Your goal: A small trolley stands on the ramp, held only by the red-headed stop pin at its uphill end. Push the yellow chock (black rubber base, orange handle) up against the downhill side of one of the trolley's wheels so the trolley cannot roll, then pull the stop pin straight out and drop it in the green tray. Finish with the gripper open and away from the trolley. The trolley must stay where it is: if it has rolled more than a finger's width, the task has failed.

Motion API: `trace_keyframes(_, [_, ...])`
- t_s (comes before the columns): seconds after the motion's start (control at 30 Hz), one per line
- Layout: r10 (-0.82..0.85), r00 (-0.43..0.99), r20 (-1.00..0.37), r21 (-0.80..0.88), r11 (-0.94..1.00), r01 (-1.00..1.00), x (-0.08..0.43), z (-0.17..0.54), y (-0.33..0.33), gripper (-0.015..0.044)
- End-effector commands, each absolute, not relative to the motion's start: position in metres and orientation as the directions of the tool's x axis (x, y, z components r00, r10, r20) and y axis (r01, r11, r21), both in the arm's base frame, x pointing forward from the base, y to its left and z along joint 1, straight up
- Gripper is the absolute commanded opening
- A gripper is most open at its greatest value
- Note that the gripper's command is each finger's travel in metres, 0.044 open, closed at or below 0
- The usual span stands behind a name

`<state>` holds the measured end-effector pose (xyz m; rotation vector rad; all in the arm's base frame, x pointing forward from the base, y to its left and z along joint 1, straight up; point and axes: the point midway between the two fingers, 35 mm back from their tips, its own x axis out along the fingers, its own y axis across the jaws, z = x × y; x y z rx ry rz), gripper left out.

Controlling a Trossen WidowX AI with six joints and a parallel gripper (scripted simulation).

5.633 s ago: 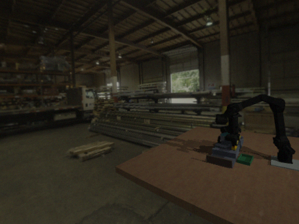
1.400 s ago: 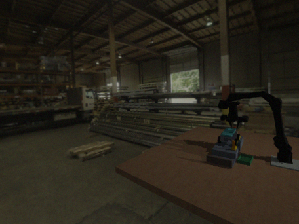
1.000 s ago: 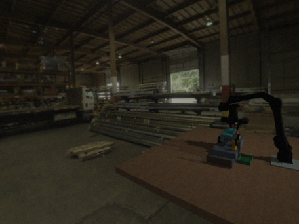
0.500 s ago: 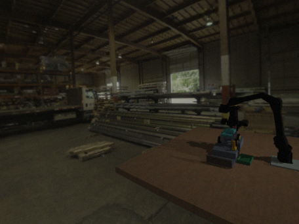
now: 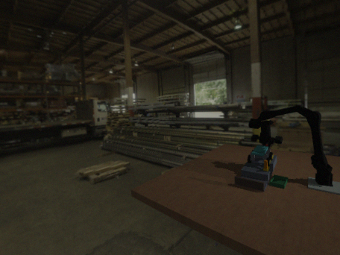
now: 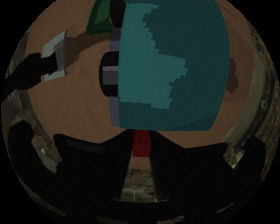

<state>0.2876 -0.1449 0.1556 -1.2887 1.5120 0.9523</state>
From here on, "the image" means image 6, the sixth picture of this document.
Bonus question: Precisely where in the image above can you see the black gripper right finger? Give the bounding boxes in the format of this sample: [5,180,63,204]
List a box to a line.
[149,129,227,202]

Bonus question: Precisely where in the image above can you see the green tray floor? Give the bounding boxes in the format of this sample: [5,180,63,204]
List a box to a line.
[90,0,112,31]

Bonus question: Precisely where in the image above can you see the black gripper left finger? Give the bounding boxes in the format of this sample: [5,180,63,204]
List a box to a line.
[52,128,135,201]

